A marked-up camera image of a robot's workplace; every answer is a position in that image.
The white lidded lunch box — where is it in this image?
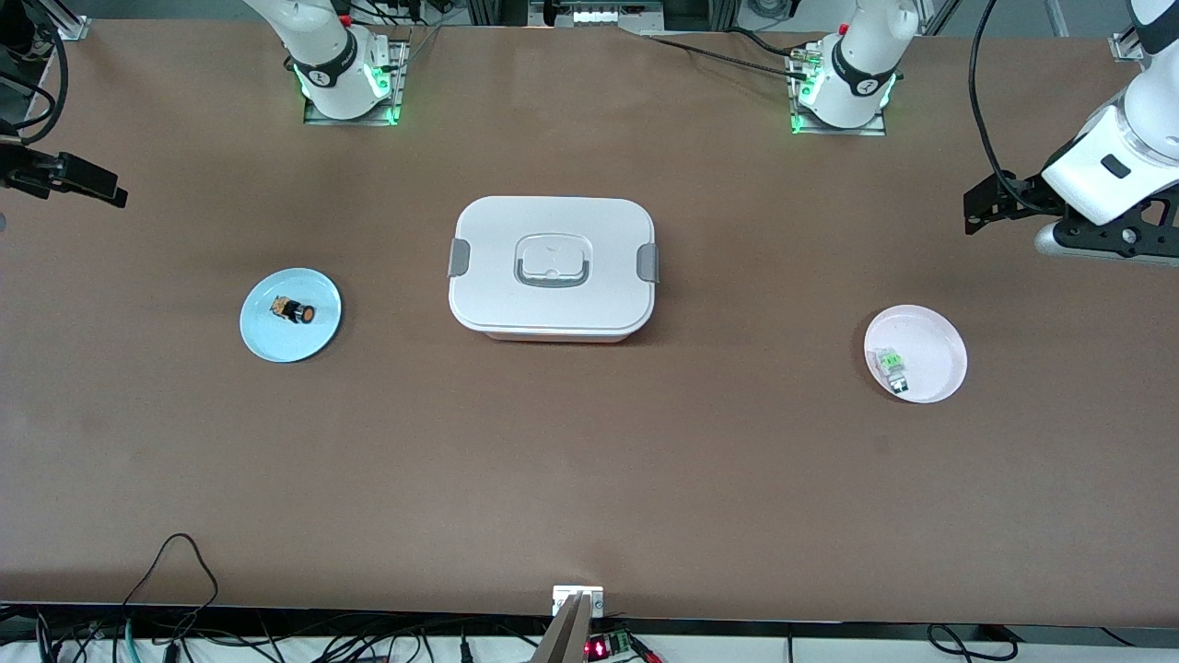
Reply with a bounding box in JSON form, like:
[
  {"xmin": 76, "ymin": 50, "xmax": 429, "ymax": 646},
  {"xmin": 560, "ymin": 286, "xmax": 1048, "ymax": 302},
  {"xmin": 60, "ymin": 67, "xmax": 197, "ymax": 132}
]
[{"xmin": 448, "ymin": 195, "xmax": 660, "ymax": 343}]

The pink plate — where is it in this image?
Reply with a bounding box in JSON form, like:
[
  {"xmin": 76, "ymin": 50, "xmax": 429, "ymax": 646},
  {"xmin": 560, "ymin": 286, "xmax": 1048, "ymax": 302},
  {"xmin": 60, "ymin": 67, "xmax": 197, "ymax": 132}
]
[{"xmin": 863, "ymin": 305, "xmax": 968, "ymax": 404}]

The light blue plate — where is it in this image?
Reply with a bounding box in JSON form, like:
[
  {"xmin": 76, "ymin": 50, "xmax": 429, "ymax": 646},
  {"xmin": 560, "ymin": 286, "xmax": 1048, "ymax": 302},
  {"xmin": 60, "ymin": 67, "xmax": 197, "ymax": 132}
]
[{"xmin": 239, "ymin": 268, "xmax": 343, "ymax": 364}]

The white light strip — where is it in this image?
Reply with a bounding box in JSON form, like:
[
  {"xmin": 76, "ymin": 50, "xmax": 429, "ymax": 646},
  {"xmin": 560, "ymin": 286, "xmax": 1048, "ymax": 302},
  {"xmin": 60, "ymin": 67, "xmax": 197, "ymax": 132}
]
[{"xmin": 571, "ymin": 6, "xmax": 662, "ymax": 26}]

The red LED circuit board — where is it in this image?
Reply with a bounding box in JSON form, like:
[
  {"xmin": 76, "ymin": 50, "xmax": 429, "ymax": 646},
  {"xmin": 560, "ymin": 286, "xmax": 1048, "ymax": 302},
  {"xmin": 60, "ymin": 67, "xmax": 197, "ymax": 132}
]
[{"xmin": 584, "ymin": 626, "xmax": 662, "ymax": 663}]

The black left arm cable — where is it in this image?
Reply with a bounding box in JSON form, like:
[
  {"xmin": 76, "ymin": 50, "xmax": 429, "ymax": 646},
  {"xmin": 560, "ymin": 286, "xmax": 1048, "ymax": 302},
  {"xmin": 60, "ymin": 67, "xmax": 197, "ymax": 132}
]
[{"xmin": 967, "ymin": 0, "xmax": 1031, "ymax": 211}]

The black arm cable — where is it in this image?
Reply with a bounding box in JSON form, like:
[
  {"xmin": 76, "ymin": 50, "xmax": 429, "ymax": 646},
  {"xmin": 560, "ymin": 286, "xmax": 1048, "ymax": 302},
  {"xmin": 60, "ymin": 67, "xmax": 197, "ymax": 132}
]
[
  {"xmin": 0, "ymin": 26, "xmax": 71, "ymax": 146},
  {"xmin": 967, "ymin": 0, "xmax": 1031, "ymax": 211}
]

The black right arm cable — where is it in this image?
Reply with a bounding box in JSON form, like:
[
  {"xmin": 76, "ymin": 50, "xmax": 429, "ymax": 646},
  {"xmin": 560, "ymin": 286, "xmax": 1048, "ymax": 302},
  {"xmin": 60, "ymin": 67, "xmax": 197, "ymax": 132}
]
[{"xmin": 0, "ymin": 26, "xmax": 71, "ymax": 146}]

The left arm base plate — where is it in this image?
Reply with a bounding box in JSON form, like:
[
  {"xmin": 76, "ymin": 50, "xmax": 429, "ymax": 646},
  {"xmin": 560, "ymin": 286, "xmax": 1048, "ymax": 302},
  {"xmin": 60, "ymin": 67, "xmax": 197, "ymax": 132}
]
[{"xmin": 789, "ymin": 48, "xmax": 888, "ymax": 137}]

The green push-button switch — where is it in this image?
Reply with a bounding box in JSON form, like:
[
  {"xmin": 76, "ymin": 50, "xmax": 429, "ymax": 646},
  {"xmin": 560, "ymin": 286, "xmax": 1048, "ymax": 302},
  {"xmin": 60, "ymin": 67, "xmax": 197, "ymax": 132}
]
[{"xmin": 875, "ymin": 348, "xmax": 913, "ymax": 395}]

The black cable across table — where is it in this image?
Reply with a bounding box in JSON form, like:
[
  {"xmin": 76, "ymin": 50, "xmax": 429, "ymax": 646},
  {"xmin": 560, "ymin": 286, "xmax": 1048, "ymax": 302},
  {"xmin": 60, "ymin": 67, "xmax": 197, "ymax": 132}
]
[{"xmin": 636, "ymin": 29, "xmax": 813, "ymax": 82}]

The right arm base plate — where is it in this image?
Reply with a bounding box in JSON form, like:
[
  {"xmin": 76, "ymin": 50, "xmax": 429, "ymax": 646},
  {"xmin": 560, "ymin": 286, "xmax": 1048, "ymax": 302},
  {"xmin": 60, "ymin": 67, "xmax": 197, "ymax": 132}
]
[{"xmin": 303, "ymin": 37, "xmax": 412, "ymax": 126}]

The black looped cable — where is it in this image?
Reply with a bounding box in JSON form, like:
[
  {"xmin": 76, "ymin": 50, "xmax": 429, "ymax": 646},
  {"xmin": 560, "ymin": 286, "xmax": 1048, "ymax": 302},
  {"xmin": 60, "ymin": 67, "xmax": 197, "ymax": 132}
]
[{"xmin": 122, "ymin": 532, "xmax": 220, "ymax": 646}]

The black coiled cable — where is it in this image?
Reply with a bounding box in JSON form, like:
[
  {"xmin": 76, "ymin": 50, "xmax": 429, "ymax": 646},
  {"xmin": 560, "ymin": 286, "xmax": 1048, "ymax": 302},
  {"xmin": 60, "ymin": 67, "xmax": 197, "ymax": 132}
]
[{"xmin": 925, "ymin": 623, "xmax": 1019, "ymax": 662}]

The small white bracket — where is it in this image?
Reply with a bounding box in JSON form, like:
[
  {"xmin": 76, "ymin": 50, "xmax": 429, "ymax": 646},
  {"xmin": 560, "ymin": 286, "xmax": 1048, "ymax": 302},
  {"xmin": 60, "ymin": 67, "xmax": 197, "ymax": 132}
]
[{"xmin": 552, "ymin": 585, "xmax": 605, "ymax": 618}]

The aluminium camera mount bar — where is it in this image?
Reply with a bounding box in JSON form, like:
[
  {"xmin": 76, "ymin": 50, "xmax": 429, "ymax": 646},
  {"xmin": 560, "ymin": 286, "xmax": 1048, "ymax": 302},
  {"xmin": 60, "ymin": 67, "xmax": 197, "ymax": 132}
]
[{"xmin": 531, "ymin": 593, "xmax": 596, "ymax": 663}]

